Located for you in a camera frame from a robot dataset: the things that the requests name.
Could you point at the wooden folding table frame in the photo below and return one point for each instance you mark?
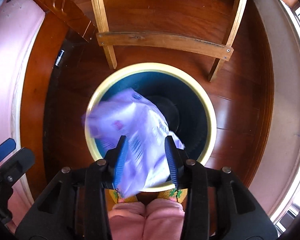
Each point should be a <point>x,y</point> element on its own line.
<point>221,52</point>

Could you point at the round blue trash bin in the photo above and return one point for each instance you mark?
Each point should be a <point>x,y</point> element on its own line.
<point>183,102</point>

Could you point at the purple white plastic wrapper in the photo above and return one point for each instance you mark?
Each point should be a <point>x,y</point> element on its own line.
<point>130,114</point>

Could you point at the dark wooden cabinet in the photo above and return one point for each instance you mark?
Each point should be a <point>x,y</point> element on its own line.
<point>71,15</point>

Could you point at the left pink trouser leg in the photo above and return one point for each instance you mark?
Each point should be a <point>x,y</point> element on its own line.
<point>127,220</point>

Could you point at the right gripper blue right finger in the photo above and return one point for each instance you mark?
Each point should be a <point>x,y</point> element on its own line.
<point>176,159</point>

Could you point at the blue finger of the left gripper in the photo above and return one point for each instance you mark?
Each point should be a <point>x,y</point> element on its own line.
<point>6,148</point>

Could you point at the left yellow knitted slipper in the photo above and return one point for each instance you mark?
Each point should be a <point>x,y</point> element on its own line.
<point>117,198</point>

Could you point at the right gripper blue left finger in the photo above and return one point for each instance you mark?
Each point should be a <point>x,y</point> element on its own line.
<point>116,159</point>

